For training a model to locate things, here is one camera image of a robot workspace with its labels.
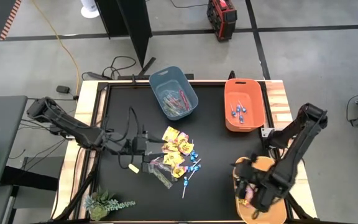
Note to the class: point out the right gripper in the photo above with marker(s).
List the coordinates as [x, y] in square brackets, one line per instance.
[247, 174]

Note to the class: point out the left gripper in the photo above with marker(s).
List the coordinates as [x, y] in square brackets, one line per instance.
[141, 144]

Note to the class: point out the yellow sour patch candy packet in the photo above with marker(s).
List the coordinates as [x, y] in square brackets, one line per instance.
[182, 137]
[186, 148]
[169, 147]
[172, 159]
[179, 171]
[170, 133]
[250, 191]
[244, 203]

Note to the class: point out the red candy stick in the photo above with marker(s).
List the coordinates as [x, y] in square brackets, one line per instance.
[184, 100]

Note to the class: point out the blue-grey plastic bin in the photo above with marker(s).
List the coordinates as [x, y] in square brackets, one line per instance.
[162, 81]

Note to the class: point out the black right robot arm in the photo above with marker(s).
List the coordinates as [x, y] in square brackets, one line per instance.
[303, 133]

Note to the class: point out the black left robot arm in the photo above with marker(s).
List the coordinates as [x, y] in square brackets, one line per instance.
[73, 130]

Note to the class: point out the yellow plastic bin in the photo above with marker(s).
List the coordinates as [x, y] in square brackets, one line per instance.
[272, 214]

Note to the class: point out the black partition foot bar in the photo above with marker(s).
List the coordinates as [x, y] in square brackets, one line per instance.
[135, 77]

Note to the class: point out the artificial succulent plant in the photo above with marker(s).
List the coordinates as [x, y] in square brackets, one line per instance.
[101, 203]

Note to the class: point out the orange plastic bin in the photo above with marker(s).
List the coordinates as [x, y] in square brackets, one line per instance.
[244, 93]

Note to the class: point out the black power strip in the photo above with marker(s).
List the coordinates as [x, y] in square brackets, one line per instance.
[95, 75]

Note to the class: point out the black power adapter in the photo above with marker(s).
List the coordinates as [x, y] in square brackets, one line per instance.
[63, 89]

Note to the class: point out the black partition panel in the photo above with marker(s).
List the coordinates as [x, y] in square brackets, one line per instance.
[129, 25]

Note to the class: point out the red black power station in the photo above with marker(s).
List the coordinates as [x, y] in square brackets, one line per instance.
[222, 18]

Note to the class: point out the grey side table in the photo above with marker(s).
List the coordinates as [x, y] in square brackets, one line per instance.
[2, 140]

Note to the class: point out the white fan base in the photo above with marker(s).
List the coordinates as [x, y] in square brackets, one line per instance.
[89, 9]

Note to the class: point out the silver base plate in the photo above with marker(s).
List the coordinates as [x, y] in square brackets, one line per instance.
[266, 132]

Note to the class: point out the black table frame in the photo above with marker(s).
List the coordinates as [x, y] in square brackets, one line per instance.
[102, 96]

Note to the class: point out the black camera clamp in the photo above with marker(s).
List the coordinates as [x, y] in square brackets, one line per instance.
[232, 75]

